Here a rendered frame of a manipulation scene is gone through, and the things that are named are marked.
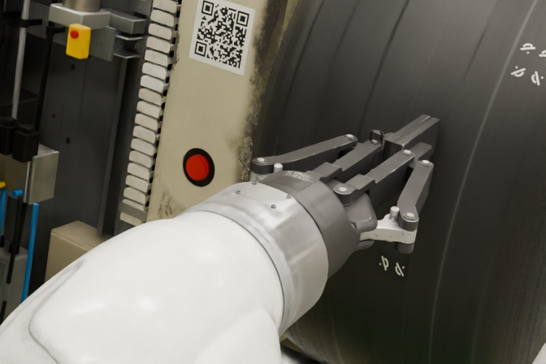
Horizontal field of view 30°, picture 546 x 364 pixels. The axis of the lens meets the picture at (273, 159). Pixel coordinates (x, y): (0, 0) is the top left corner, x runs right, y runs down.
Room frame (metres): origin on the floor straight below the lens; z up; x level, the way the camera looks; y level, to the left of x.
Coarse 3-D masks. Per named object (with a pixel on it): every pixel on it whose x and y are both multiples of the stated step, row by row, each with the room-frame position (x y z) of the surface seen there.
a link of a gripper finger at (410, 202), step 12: (420, 168) 0.69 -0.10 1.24; (432, 168) 0.69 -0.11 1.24; (408, 180) 0.67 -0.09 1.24; (420, 180) 0.67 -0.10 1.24; (408, 192) 0.65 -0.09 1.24; (420, 192) 0.65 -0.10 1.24; (408, 204) 0.63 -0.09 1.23; (420, 204) 0.66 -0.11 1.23; (408, 216) 0.61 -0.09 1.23; (408, 228) 0.61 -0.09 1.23; (408, 252) 0.61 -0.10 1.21
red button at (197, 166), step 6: (192, 156) 1.12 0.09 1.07; (198, 156) 1.11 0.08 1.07; (192, 162) 1.12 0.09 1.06; (198, 162) 1.11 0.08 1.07; (204, 162) 1.11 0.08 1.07; (186, 168) 1.12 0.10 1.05; (192, 168) 1.12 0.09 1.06; (198, 168) 1.11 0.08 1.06; (204, 168) 1.11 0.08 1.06; (192, 174) 1.11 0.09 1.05; (198, 174) 1.11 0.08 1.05; (204, 174) 1.11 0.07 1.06
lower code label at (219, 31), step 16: (208, 0) 1.13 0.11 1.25; (224, 0) 1.12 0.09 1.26; (208, 16) 1.13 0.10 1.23; (224, 16) 1.12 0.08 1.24; (240, 16) 1.11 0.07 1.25; (208, 32) 1.12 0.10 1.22; (224, 32) 1.12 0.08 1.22; (240, 32) 1.11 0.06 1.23; (192, 48) 1.13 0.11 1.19; (208, 48) 1.12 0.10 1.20; (224, 48) 1.11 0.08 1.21; (240, 48) 1.10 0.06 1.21; (224, 64) 1.11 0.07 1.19; (240, 64) 1.10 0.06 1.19
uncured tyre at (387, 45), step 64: (320, 0) 0.88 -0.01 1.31; (384, 0) 0.86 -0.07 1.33; (448, 0) 0.84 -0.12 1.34; (512, 0) 0.82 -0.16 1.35; (320, 64) 0.85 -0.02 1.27; (384, 64) 0.83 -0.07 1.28; (448, 64) 0.81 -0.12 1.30; (256, 128) 0.90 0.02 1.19; (320, 128) 0.83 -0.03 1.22; (384, 128) 0.81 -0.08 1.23; (448, 128) 0.78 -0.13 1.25; (512, 128) 0.77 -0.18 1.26; (448, 192) 0.77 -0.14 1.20; (512, 192) 0.76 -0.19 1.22; (448, 256) 0.76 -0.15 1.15; (512, 256) 0.76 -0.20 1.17; (320, 320) 0.85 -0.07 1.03; (384, 320) 0.81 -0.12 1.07; (448, 320) 0.77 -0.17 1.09; (512, 320) 0.77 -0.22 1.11
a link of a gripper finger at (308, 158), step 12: (324, 144) 0.71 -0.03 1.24; (336, 144) 0.71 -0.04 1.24; (348, 144) 0.72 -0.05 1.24; (276, 156) 0.68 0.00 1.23; (288, 156) 0.68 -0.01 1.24; (300, 156) 0.68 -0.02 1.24; (312, 156) 0.69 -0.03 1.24; (324, 156) 0.70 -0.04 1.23; (252, 168) 0.66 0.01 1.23; (264, 168) 0.66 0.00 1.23; (288, 168) 0.67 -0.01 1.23; (300, 168) 0.68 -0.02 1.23; (312, 168) 0.69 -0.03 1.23
